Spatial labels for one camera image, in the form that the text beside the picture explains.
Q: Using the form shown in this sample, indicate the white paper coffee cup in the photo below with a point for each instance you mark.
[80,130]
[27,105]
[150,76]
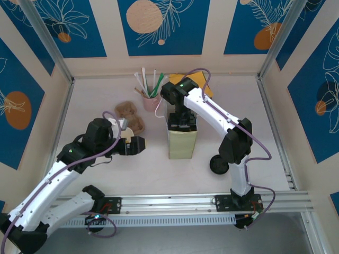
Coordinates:
[128,133]

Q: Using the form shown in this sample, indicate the pale green paper bag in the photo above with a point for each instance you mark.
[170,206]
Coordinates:
[182,145]

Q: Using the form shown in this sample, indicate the yellow paper napkin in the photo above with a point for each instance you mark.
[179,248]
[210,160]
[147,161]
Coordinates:
[209,90]

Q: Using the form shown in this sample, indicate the brown pulp cup carrier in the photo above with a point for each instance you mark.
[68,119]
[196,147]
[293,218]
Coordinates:
[129,111]

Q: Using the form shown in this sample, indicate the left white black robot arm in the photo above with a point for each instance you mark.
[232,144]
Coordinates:
[53,180]

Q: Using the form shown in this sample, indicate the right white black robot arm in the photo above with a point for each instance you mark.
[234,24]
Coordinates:
[212,111]

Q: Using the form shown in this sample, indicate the green straw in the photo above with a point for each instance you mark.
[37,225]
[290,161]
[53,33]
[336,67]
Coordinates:
[161,75]
[153,92]

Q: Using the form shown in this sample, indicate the pink straw holder cup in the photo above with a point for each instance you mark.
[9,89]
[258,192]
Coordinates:
[151,104]

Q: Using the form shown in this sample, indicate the brown kraft wrapped straw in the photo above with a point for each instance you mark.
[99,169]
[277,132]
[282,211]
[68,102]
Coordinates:
[137,92]

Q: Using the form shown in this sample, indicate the black plastic cup lid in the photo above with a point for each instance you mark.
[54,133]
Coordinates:
[218,168]

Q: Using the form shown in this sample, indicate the small black controller board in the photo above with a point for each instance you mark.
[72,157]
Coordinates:
[95,217]
[242,223]

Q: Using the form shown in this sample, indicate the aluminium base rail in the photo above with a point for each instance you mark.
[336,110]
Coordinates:
[169,203]

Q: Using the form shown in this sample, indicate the aluminium frame post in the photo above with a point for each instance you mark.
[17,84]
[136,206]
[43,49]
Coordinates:
[280,37]
[45,37]

